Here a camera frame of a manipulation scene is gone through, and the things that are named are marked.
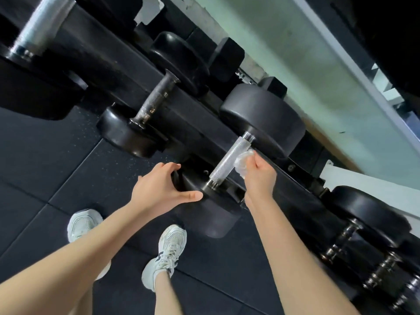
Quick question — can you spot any person's left hand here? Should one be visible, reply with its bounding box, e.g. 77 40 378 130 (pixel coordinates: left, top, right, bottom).
130 162 204 220

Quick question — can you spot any person's right hand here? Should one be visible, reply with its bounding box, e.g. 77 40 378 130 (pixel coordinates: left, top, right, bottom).
244 150 278 210

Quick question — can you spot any white wet wipe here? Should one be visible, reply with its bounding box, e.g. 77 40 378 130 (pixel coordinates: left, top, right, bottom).
233 149 256 179

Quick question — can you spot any small rusty-handled dumbbell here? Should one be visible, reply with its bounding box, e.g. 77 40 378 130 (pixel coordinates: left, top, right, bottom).
96 31 210 158

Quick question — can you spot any large black dumbbell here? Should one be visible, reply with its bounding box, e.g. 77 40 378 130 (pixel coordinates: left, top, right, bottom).
172 83 306 239

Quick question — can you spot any heavy black dumbbell black grip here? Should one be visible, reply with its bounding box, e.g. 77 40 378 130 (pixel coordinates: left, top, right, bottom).
362 232 420 289
318 186 413 263

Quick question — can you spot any large silver-handled dumbbell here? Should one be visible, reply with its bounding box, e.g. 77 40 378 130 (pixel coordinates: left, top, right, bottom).
0 0 89 121

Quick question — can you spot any person's left forearm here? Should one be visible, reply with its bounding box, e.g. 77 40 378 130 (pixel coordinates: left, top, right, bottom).
0 205 148 315

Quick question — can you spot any person's right forearm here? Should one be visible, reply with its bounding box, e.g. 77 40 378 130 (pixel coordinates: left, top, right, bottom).
248 196 361 315

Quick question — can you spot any person's right white sneaker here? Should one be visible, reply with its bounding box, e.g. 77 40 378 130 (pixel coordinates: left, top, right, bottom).
141 224 188 293

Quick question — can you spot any person's white sneaker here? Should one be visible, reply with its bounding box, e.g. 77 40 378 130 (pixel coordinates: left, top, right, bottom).
67 209 112 281
141 224 188 293

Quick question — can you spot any person's left white sneaker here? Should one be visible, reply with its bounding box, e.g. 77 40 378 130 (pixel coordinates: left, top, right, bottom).
67 209 112 281

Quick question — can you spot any person's right leg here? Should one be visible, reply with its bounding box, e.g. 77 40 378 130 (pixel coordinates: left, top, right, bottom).
154 270 184 315

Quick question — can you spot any black hex dumbbell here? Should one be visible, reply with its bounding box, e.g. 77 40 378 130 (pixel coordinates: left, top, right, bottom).
208 37 288 99

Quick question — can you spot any black dumbbell rack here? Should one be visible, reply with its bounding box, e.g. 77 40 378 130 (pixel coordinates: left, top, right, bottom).
0 0 420 315

